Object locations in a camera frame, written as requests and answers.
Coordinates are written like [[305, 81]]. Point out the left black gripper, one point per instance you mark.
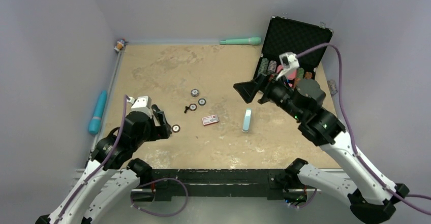
[[158, 132]]

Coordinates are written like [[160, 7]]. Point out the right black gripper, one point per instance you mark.
[[248, 90]]

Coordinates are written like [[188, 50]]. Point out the black stapler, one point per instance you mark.
[[164, 128]]

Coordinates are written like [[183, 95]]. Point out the light blue stapler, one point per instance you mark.
[[247, 120]]

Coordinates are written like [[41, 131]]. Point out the red white staple box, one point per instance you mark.
[[209, 120]]

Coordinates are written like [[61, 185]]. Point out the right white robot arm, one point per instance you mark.
[[370, 195]]

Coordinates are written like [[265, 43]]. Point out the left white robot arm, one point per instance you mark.
[[103, 182]]

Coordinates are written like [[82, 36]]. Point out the brown poker chip front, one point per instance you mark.
[[176, 128]]

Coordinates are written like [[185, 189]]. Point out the brown poker chip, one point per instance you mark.
[[176, 128], [193, 107]]

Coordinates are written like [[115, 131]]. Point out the brown poker chip middle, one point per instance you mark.
[[193, 107]]

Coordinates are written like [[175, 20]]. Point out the blue poker chip stack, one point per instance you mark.
[[195, 92]]

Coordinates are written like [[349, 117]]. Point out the black poker chip case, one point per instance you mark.
[[287, 35]]

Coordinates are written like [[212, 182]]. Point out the mint green microphone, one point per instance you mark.
[[242, 41]]

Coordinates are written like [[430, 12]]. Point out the blue cylindrical tube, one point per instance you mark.
[[95, 122]]

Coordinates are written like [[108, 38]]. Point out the small orange bottle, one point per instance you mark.
[[120, 44]]

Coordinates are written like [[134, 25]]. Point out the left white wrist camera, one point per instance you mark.
[[141, 104]]

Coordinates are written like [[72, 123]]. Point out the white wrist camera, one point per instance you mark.
[[289, 64], [141, 104]]

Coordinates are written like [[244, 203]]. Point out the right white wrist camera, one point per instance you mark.
[[289, 64]]

